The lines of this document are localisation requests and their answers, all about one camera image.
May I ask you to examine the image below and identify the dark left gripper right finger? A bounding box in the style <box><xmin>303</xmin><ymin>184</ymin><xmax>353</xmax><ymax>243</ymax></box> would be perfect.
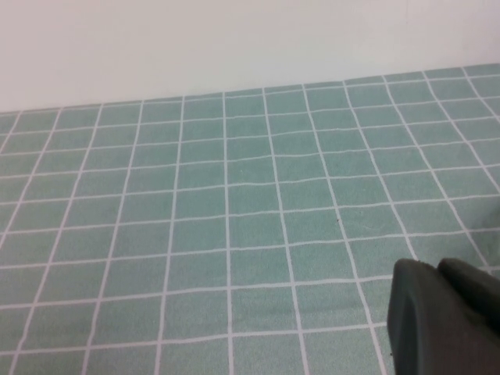
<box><xmin>436</xmin><ymin>256</ymin><xmax>500</xmax><ymax>334</ymax></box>

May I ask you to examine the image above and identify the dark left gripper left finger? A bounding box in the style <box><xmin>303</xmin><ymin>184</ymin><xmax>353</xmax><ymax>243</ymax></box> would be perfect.
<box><xmin>385</xmin><ymin>257</ymin><xmax>500</xmax><ymax>375</ymax></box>

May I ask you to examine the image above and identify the green white-grid tablecloth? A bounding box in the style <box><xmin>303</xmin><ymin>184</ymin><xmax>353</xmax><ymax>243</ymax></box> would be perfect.
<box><xmin>0</xmin><ymin>62</ymin><xmax>500</xmax><ymax>375</ymax></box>

